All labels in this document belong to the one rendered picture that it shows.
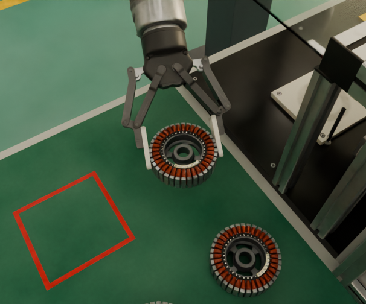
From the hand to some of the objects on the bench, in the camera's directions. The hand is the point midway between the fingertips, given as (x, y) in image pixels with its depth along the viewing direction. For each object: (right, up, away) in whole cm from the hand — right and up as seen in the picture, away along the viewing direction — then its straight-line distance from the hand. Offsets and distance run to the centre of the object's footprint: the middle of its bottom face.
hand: (183, 151), depth 66 cm
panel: (+52, -3, +7) cm, 53 cm away
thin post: (+28, +2, +10) cm, 29 cm away
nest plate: (+28, +10, +16) cm, 34 cm away
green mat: (-3, -31, -9) cm, 32 cm away
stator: (+10, -18, -1) cm, 21 cm away
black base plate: (+40, +13, +20) cm, 46 cm away
